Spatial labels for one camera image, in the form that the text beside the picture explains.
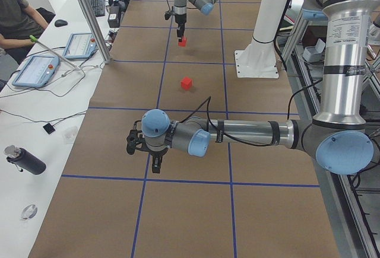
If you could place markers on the seated person green shirt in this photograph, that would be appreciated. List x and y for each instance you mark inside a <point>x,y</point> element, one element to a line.
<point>19,20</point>

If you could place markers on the near teach pendant tablet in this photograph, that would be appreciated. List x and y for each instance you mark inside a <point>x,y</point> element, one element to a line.
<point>37,72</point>

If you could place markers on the teach pendant tablet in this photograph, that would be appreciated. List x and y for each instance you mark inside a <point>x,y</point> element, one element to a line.
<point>37,72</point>
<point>80,46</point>

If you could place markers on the black keyboard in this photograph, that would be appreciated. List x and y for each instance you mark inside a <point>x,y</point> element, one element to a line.
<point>98,7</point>

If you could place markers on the black power adapter box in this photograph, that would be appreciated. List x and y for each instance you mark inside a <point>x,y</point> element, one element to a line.
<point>114,16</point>

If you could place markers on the black computer mouse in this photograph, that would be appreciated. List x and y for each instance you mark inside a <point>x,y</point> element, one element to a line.
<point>60,23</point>

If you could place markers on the black water bottle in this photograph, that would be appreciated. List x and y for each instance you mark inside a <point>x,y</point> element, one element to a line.
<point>24,160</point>

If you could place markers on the rod with green tip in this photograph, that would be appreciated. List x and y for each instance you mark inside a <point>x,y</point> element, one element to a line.
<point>36,40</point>

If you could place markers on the far teach pendant tablet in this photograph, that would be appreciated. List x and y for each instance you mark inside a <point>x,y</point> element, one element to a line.
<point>80,46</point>

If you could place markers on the red block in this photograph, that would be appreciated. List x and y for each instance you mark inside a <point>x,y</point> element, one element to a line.
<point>182,41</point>
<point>186,83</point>

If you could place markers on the white camera stand pillar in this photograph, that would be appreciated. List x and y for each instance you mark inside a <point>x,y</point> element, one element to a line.
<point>258,60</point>

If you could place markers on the aluminium frame post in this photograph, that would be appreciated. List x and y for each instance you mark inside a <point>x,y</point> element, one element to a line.
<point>95,29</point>

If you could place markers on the small black square pad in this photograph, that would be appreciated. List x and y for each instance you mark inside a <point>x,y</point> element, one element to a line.
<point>49,128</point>

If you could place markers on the brown paper table mat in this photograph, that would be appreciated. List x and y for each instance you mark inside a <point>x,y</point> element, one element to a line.
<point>237,201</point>

